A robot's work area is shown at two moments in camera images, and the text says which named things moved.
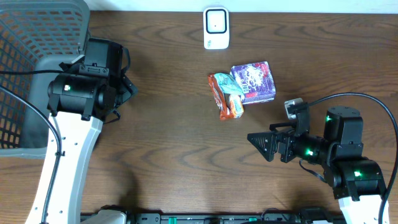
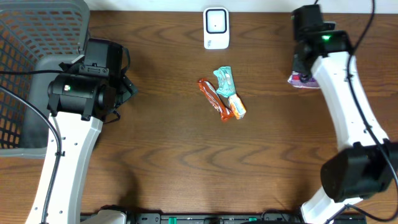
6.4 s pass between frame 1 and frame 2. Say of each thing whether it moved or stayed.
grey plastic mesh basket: stayed
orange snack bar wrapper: moved
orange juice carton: stayed
